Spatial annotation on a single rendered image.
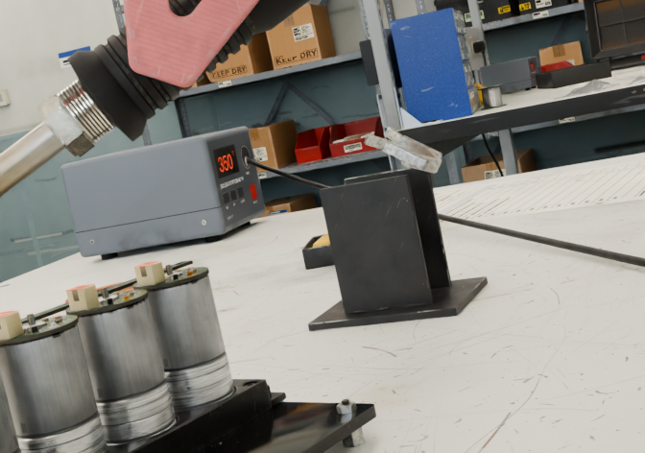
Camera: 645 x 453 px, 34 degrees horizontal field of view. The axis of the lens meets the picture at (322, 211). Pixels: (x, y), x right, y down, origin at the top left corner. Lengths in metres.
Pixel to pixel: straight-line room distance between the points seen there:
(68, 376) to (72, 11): 5.43
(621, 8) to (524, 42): 1.53
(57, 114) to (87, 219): 0.75
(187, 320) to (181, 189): 0.62
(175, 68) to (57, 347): 0.10
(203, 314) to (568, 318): 0.17
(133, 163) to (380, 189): 0.50
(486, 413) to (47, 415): 0.14
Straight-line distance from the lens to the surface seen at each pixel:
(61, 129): 0.25
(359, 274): 0.50
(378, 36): 2.33
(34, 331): 0.30
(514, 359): 0.40
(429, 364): 0.41
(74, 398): 0.30
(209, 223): 0.94
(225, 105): 5.32
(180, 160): 0.94
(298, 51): 4.73
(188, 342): 0.34
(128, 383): 0.32
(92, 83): 0.24
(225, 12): 0.24
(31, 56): 5.85
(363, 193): 0.49
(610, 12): 3.44
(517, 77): 3.21
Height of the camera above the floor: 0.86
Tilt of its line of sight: 6 degrees down
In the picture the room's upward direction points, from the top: 12 degrees counter-clockwise
